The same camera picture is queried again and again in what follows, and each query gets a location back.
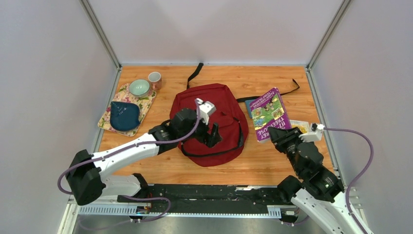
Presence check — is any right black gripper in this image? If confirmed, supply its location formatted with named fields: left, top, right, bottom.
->
left=266, top=127, right=304, bottom=177

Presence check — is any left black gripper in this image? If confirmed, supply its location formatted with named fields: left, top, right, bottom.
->
left=178, top=112, right=223, bottom=148

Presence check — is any purple treehouse book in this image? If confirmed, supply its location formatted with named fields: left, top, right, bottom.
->
left=249, top=87, right=292, bottom=143

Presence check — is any red backpack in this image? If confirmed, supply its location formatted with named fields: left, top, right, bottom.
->
left=169, top=62, right=300, bottom=168

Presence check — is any yellow picture book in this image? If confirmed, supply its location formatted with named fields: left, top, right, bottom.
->
left=290, top=119, right=311, bottom=134

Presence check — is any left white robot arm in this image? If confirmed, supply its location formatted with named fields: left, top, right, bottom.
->
left=59, top=102, right=222, bottom=206

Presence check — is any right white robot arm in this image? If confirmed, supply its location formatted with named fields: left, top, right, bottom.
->
left=268, top=123, right=374, bottom=234

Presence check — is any blue card wallet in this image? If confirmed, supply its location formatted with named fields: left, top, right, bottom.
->
left=244, top=99, right=260, bottom=118

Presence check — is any pink ceramic mug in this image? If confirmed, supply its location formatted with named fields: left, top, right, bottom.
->
left=148, top=72, right=162, bottom=91

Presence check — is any light green ceramic bowl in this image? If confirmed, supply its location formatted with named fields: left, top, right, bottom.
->
left=129, top=79, right=151, bottom=98

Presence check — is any dark blue leaf plate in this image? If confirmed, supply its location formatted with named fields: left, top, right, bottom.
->
left=110, top=101, right=141, bottom=132

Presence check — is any floral fabric tray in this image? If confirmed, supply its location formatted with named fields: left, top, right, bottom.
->
left=97, top=83, right=157, bottom=137

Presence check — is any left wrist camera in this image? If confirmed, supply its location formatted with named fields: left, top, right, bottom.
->
left=195, top=98, right=216, bottom=125

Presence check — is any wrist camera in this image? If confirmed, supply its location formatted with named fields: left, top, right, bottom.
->
left=299, top=123, right=325, bottom=142
left=195, top=98, right=216, bottom=125

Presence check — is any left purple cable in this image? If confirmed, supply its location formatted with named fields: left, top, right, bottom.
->
left=57, top=98, right=171, bottom=232

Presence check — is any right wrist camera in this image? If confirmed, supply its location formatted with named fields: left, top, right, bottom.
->
left=299, top=123, right=325, bottom=142

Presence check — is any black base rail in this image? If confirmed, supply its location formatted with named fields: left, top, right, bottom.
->
left=135, top=184, right=300, bottom=223

